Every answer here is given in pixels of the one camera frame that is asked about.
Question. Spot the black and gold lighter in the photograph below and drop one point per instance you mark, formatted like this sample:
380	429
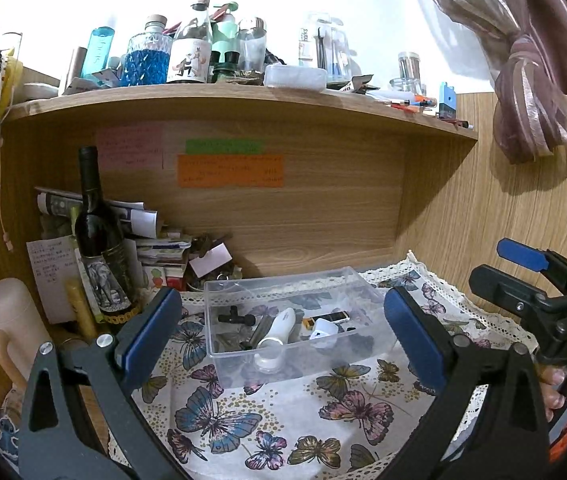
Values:
331	318

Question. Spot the white paper note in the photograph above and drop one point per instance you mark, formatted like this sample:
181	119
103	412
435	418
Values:
51	275

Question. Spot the white plug adapter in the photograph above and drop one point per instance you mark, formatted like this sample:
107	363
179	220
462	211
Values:
323	334

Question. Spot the glass jar with sticks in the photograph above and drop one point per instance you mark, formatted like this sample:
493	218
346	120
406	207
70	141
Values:
409	67

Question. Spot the stack of books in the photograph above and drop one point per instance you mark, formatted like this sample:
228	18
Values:
163	260

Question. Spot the rolled magazine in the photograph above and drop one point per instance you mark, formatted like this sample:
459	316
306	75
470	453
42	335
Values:
133	217

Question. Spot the yellow hanging pouch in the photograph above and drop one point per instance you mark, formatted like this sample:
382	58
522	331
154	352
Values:
9	80

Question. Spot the green sticky note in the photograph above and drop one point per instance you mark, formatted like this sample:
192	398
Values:
223	146

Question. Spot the white lidded plastic box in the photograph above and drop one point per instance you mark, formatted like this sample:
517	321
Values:
294	76

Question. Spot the grey folding tool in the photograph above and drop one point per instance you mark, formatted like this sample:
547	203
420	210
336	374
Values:
258	334

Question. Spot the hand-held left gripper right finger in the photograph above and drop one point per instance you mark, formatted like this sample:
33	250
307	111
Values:
411	336

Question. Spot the mauve curtain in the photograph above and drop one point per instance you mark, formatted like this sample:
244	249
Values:
538	60

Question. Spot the clear bottle with fox label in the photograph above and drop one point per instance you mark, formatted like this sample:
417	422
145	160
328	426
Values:
192	45

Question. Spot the orange sticky note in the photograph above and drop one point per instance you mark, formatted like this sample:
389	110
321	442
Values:
231	171

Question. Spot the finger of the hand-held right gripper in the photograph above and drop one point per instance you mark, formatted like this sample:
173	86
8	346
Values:
503	287
523	255

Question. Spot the pink sticky note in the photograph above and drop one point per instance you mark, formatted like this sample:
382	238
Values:
129	146

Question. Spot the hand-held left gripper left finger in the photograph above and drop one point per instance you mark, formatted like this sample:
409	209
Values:
151	331

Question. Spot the tall blue bottle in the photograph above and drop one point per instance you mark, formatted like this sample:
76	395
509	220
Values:
101	52

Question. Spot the dark wine bottle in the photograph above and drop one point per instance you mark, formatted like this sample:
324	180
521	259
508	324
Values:
98	240

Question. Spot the pile of metal trinkets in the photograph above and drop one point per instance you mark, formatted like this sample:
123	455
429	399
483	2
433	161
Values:
213	280

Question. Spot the mint green pump bottle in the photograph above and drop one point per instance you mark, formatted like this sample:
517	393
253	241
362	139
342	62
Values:
226	35

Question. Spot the butterfly print tablecloth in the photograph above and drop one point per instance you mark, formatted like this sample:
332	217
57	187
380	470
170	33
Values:
263	410

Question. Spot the person's right hand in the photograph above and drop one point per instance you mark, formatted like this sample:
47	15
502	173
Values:
552	387

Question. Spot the clear plastic storage box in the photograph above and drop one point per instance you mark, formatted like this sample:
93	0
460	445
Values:
313	366

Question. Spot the clear pen organizer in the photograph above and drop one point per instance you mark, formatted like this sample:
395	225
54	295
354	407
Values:
323	45

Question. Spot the white handheld electric device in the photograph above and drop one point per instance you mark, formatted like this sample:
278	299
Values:
278	331

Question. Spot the white card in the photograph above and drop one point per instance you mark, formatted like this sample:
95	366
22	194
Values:
209	260

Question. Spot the black plastic connector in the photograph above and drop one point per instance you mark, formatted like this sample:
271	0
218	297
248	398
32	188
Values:
236	318

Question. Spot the blue plastic block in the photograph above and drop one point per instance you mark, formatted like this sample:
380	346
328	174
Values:
447	101

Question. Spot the crystal bottle with blue liquid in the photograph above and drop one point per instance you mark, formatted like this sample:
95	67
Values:
146	57

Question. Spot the pink mug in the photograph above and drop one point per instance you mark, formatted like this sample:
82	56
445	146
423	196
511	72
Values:
13	320

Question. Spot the yellow tube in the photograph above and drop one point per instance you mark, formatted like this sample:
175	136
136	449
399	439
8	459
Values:
81	310

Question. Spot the brown cardboard tube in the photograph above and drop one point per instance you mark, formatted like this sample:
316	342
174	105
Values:
76	66

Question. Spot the clear glass bottle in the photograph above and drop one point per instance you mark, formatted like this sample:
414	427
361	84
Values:
252	44

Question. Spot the wooden shelf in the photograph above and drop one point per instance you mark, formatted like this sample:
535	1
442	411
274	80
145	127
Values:
238	102

